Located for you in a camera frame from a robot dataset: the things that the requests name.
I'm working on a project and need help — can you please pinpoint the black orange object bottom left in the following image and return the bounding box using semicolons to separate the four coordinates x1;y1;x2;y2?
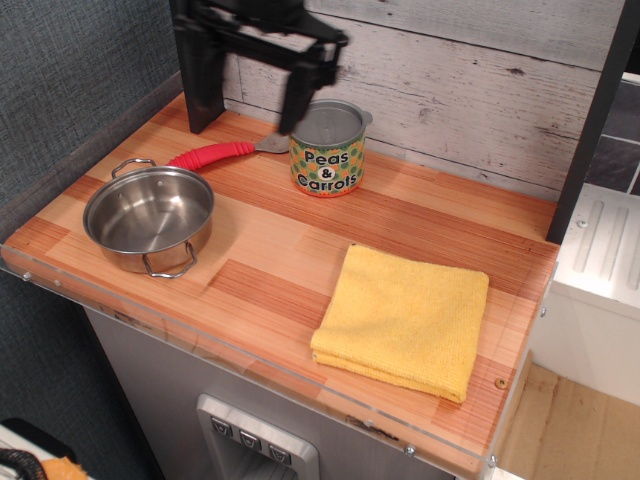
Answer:
1;418;91;480

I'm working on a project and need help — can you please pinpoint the right dark vertical post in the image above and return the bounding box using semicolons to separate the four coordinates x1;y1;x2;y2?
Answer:
546;0;639;245

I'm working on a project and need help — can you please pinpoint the silver dispenser button panel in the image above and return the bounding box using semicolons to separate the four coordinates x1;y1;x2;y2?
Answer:
197;394;320;479

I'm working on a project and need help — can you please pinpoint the clear acrylic edge guard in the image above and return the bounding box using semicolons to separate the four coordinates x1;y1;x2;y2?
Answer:
2;245;556;479

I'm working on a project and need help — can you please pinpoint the folded yellow cloth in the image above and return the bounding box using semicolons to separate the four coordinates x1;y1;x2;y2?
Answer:
310;244;489;404

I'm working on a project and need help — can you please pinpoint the left dark vertical post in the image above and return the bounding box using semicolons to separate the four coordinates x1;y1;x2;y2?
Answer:
169;0;226;134

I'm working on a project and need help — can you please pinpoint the peas and carrots can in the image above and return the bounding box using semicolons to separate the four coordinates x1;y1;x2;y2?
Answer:
289;99;373;198

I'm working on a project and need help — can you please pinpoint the dark vertical post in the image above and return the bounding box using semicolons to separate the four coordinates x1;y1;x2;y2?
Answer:
546;0;639;245
169;0;226;134

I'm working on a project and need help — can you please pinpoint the grey toy fridge cabinet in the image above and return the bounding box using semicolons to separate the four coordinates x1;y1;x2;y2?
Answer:
87;310;452;479

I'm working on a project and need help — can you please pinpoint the red handled metal spoon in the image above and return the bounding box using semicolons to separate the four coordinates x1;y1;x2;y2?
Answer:
168;133;289;171

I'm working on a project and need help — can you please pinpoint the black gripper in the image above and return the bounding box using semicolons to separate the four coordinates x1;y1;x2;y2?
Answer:
174;1;348;134

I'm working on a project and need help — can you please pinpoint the white toy sink unit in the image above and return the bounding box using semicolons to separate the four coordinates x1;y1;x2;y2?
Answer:
529;73;639;404

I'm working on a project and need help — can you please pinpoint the small steel pot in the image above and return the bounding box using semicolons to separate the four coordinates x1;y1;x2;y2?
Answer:
83;158;215;279

